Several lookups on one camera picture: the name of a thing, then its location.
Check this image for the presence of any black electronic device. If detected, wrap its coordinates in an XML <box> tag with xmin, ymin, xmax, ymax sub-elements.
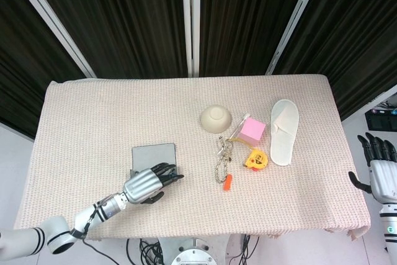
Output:
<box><xmin>364</xmin><ymin>107</ymin><xmax>397</xmax><ymax>131</ymax></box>

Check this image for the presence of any white disposable slipper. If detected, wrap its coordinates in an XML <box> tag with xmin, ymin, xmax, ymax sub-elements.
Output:
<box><xmin>269</xmin><ymin>99</ymin><xmax>300</xmax><ymax>166</ymax></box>

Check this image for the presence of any black pleated curtain panel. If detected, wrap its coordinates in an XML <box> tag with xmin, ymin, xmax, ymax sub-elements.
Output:
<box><xmin>0</xmin><ymin>0</ymin><xmax>87</xmax><ymax>140</ymax></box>
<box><xmin>24</xmin><ymin>0</ymin><xmax>190</xmax><ymax>79</ymax></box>
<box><xmin>274</xmin><ymin>0</ymin><xmax>397</xmax><ymax>122</ymax></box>
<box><xmin>199</xmin><ymin>0</ymin><xmax>314</xmax><ymax>77</ymax></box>

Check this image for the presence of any pink cube block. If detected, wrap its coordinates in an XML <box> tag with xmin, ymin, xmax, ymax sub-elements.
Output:
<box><xmin>238</xmin><ymin>118</ymin><xmax>267</xmax><ymax>148</ymax></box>

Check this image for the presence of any grey robot base column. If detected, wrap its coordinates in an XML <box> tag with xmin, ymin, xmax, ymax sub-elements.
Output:
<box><xmin>156</xmin><ymin>235</ymin><xmax>232</xmax><ymax>265</ymax></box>

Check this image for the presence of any blue printed glasses box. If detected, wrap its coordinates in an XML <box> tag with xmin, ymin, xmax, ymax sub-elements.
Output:
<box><xmin>129</xmin><ymin>142</ymin><xmax>179</xmax><ymax>185</ymax></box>

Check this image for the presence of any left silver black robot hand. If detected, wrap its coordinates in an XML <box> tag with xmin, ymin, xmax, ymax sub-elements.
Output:
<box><xmin>122</xmin><ymin>161</ymin><xmax>185</xmax><ymax>205</ymax></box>

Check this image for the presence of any pink woven tablecloth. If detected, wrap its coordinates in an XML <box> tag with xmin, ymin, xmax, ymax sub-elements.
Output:
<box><xmin>11</xmin><ymin>74</ymin><xmax>372</xmax><ymax>243</ymax></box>

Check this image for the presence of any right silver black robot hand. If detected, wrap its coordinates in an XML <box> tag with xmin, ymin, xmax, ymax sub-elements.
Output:
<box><xmin>347</xmin><ymin>132</ymin><xmax>397</xmax><ymax>205</ymax></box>

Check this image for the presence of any braided beige rope lanyard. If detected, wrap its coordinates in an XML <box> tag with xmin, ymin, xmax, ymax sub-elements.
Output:
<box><xmin>213</xmin><ymin>137</ymin><xmax>236</xmax><ymax>184</ymax></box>

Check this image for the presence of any thin metal key chain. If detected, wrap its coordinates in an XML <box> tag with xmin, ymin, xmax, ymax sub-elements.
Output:
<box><xmin>216</xmin><ymin>135</ymin><xmax>226</xmax><ymax>158</ymax></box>

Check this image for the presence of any orange plastic whistle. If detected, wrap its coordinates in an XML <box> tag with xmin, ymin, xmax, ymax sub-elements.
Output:
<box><xmin>222</xmin><ymin>174</ymin><xmax>234</xmax><ymax>192</ymax></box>

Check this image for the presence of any beige upturned bowl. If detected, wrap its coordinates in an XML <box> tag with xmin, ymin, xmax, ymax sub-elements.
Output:
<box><xmin>199</xmin><ymin>105</ymin><xmax>233</xmax><ymax>135</ymax></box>

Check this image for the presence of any white frame post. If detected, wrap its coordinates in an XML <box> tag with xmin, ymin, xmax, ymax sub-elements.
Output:
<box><xmin>11</xmin><ymin>0</ymin><xmax>97</xmax><ymax>79</ymax></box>
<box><xmin>265</xmin><ymin>0</ymin><xmax>326</xmax><ymax>76</ymax></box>
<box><xmin>181</xmin><ymin>0</ymin><xmax>202</xmax><ymax>77</ymax></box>

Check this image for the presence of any black cable bundle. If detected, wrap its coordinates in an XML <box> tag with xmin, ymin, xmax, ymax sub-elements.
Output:
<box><xmin>125</xmin><ymin>235</ymin><xmax>260</xmax><ymax>265</ymax></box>

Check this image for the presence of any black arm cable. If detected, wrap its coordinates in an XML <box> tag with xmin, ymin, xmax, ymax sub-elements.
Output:
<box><xmin>74</xmin><ymin>209</ymin><xmax>109</xmax><ymax>265</ymax></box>

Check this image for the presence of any yellow tape measure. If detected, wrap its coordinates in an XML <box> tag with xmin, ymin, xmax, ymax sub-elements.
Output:
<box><xmin>231</xmin><ymin>137</ymin><xmax>269</xmax><ymax>172</ymax></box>

